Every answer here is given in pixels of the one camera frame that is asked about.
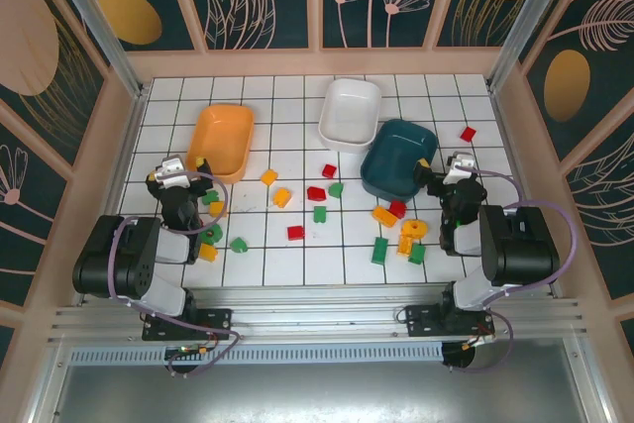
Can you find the teal plastic container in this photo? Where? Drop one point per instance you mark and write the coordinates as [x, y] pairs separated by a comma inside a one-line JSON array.
[[396, 160]]

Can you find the orange plastic container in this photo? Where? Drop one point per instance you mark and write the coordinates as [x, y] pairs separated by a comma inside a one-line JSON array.
[[220, 140]]

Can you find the round yellow lego piece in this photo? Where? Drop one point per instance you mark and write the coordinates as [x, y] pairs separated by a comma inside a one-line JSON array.
[[414, 229]]

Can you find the long yellow lego brick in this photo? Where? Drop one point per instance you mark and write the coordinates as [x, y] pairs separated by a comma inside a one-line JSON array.
[[385, 216]]

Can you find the long green lego brick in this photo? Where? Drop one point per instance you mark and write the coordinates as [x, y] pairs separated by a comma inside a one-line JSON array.
[[380, 250]]

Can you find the white plastic container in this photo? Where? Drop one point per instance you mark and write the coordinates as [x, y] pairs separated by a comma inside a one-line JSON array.
[[349, 111]]

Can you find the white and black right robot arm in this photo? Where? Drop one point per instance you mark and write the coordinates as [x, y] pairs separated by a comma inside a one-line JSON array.
[[520, 244]]

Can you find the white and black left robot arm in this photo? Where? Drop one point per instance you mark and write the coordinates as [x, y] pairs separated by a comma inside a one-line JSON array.
[[119, 264]]

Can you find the grey metal sheet panel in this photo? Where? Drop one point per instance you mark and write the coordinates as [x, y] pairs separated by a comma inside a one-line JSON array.
[[317, 393]]

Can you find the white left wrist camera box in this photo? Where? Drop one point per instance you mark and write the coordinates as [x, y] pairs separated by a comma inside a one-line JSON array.
[[171, 169]]

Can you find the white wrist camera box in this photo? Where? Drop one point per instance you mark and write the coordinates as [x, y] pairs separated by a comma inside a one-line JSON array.
[[460, 164], [171, 169]]

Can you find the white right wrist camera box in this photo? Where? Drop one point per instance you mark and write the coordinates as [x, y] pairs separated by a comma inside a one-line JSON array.
[[460, 164]]

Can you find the aluminum rail frame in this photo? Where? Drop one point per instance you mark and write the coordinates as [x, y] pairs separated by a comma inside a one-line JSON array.
[[317, 314]]

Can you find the aluminum corner post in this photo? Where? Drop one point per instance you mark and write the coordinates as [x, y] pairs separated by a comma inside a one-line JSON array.
[[524, 17], [102, 22]]

